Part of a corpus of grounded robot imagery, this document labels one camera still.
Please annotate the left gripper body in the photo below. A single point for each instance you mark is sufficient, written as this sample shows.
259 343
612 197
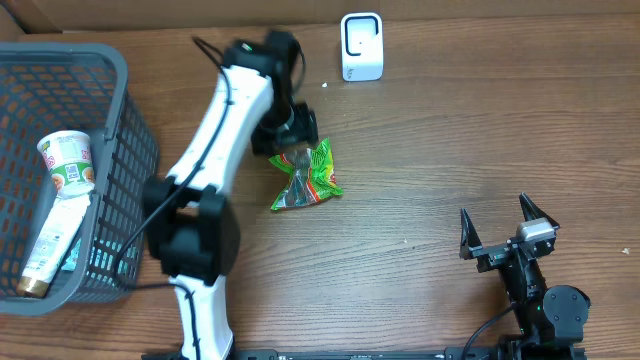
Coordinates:
302 126

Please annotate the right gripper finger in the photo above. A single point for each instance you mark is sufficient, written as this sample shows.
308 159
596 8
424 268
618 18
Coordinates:
532 212
470 243

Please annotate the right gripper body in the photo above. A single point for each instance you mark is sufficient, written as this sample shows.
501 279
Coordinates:
491 256

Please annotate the green snack bag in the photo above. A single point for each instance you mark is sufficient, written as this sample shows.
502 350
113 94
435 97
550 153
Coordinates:
311 176

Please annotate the instant noodle cup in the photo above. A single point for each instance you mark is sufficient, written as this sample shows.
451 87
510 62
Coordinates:
67 156

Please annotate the white conditioner tube gold cap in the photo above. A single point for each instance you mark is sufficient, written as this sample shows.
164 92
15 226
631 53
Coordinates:
51 245

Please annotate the teal snack packet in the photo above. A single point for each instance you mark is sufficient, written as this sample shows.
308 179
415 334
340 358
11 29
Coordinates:
71 261

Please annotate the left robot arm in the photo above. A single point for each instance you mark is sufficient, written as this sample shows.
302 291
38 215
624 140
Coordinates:
190 226

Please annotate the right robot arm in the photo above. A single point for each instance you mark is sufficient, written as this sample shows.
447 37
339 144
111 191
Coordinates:
551 319

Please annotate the white barcode scanner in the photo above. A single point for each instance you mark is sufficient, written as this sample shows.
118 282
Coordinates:
362 47

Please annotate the grey plastic shopping basket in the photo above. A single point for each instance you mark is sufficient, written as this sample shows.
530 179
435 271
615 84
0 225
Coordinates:
48 87

